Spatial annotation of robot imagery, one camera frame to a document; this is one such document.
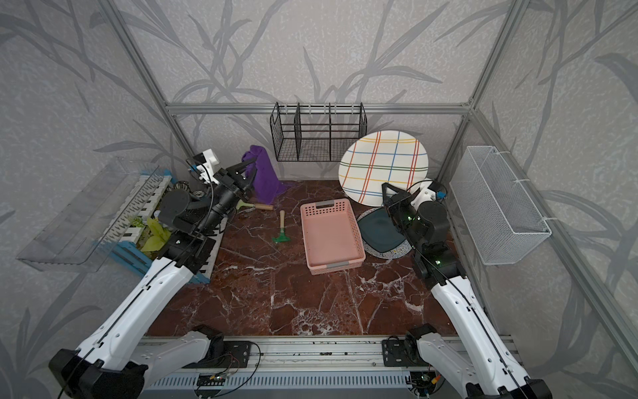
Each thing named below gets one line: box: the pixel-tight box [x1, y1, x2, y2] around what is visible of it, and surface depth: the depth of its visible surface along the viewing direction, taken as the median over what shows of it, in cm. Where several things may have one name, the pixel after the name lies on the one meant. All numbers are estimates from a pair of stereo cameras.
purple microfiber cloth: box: [241, 145, 288, 206], surface depth 58 cm
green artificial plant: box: [128, 215, 172, 252], surface depth 72 cm
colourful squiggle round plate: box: [356, 206, 413, 259], surface depth 97 cm
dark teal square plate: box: [357, 207, 407, 253], surface depth 99 cm
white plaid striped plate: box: [338, 130, 430, 207], surface depth 70 cm
